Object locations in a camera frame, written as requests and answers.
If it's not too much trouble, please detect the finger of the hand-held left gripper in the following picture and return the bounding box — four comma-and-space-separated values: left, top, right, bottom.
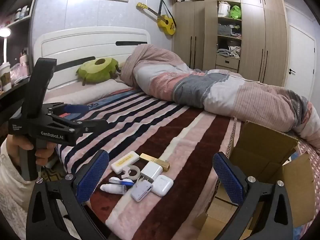
41, 102, 88, 114
49, 115, 108, 139

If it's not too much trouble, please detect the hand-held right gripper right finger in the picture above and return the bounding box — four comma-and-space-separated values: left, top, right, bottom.
212, 151, 293, 240

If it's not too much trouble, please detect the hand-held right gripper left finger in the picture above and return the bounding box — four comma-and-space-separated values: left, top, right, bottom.
26, 149, 110, 240

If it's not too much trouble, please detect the small white bottle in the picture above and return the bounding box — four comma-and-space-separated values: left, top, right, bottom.
100, 184, 125, 195

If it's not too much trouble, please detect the cream rectangular power bank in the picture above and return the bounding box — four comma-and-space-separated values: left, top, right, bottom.
111, 151, 139, 173

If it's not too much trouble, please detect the white blue small tube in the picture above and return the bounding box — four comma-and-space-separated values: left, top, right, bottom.
109, 177, 135, 187

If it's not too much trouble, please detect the brown cardboard box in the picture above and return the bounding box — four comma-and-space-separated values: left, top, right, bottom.
194, 116, 316, 240

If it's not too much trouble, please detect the clear tape roll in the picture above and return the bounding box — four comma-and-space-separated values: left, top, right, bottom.
122, 165, 140, 180

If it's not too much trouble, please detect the white card reader hub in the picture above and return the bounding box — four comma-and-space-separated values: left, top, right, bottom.
130, 180, 153, 202

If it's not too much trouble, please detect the white charger adapter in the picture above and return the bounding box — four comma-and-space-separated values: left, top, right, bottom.
140, 161, 163, 182

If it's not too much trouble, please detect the gold rectangular case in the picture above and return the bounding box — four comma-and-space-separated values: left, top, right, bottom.
139, 153, 170, 172

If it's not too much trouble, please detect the white earbuds case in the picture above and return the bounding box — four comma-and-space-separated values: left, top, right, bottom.
151, 175, 174, 197

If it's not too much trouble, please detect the person's left hand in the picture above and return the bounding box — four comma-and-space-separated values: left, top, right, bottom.
1, 134, 54, 173

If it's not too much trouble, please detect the pink bed pillow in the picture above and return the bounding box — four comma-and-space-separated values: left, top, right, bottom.
46, 79, 133, 105

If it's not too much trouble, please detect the green plush pillow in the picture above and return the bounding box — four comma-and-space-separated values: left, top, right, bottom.
76, 57, 120, 85

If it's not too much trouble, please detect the paper coffee cup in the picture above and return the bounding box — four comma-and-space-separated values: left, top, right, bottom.
0, 61, 12, 92

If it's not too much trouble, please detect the white bed headboard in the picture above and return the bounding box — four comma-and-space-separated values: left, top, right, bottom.
34, 26, 152, 90

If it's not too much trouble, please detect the pink bottle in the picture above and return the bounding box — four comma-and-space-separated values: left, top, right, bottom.
19, 49, 30, 67

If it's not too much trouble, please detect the striped blanket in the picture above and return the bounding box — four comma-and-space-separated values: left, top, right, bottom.
42, 87, 238, 240

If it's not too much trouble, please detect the pink and grey quilt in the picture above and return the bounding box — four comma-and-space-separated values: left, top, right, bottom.
120, 44, 320, 153

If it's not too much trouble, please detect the white desk lamp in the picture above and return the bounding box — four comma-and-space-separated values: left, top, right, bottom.
0, 27, 12, 63

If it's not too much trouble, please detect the yellow guitar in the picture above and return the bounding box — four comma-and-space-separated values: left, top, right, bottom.
136, 0, 177, 36

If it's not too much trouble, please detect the pile of folded clothes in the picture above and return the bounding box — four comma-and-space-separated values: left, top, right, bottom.
216, 45, 241, 58

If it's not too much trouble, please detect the wooden wardrobe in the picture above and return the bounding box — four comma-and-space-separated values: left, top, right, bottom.
173, 0, 287, 88

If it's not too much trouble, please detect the white door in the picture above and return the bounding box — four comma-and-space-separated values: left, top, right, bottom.
285, 24, 317, 100

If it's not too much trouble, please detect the grey storage bag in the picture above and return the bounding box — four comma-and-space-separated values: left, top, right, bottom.
217, 24, 232, 37

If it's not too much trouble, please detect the green bag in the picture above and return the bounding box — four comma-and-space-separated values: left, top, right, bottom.
229, 5, 242, 20

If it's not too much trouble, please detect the white bag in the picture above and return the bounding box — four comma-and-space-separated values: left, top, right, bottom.
218, 1, 231, 18

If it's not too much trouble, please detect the wall shelf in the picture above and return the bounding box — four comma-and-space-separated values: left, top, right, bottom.
0, 0, 38, 30

